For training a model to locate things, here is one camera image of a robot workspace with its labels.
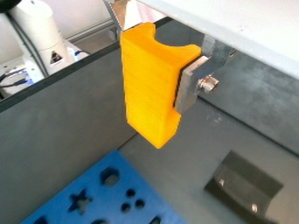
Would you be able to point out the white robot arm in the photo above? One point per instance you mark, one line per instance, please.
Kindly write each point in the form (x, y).
(45, 54)

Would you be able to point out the blue foam shape board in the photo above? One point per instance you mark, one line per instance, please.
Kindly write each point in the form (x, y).
(108, 195)

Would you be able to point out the yellow arch block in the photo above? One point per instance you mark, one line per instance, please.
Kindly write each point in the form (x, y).
(151, 72)

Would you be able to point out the black curved holder stand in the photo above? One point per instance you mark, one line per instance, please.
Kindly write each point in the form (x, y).
(244, 188)

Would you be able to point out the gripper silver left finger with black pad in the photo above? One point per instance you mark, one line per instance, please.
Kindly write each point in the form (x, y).
(121, 13)

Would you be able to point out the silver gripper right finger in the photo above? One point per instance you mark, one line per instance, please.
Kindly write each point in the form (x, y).
(196, 75)

